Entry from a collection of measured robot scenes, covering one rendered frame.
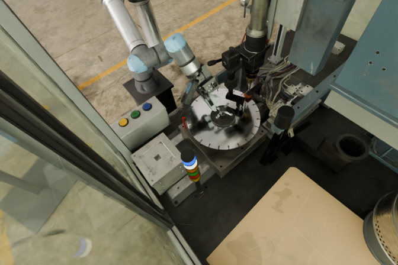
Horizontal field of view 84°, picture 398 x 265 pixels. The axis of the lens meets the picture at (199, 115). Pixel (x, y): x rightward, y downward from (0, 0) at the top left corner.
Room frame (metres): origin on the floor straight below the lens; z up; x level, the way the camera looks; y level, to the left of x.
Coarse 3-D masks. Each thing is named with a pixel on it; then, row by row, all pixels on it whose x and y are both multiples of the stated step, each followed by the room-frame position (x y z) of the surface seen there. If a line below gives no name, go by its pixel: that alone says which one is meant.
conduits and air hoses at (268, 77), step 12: (336, 48) 1.00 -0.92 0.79; (264, 72) 0.90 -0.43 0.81; (276, 72) 0.89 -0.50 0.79; (288, 72) 0.88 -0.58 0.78; (252, 84) 0.74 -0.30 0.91; (264, 84) 0.72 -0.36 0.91; (264, 96) 0.65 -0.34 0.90; (276, 96) 0.63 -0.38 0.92; (276, 108) 0.55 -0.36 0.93; (288, 132) 0.42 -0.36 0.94
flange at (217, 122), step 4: (228, 108) 0.58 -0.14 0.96; (212, 112) 0.58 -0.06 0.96; (216, 112) 0.57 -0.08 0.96; (232, 112) 0.56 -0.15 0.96; (212, 116) 0.56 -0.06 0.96; (216, 116) 0.55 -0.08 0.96; (220, 116) 0.54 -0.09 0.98; (224, 116) 0.53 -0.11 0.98; (228, 116) 0.54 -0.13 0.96; (232, 116) 0.54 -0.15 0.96; (212, 120) 0.54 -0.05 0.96; (216, 120) 0.53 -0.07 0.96; (220, 120) 0.53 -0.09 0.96; (224, 120) 0.52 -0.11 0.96; (228, 120) 0.52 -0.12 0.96; (232, 120) 0.52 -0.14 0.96; (216, 124) 0.51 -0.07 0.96; (220, 124) 0.51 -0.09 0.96; (224, 124) 0.50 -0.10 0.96; (228, 124) 0.50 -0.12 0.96
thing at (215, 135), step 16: (224, 96) 0.66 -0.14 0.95; (192, 112) 0.60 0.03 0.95; (208, 112) 0.59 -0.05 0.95; (240, 112) 0.55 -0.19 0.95; (256, 112) 0.54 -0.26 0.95; (192, 128) 0.52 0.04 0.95; (208, 128) 0.50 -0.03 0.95; (224, 128) 0.49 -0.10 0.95; (240, 128) 0.47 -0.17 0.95; (256, 128) 0.46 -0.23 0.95; (208, 144) 0.43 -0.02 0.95; (224, 144) 0.41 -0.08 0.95; (240, 144) 0.40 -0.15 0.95
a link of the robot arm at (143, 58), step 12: (108, 0) 0.98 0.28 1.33; (120, 0) 0.99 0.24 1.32; (120, 12) 0.91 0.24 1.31; (120, 24) 0.87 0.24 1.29; (132, 24) 0.86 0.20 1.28; (132, 36) 0.80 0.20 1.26; (132, 48) 0.76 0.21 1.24; (144, 48) 0.75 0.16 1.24; (132, 60) 0.70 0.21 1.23; (144, 60) 0.70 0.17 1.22; (156, 60) 0.71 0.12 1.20
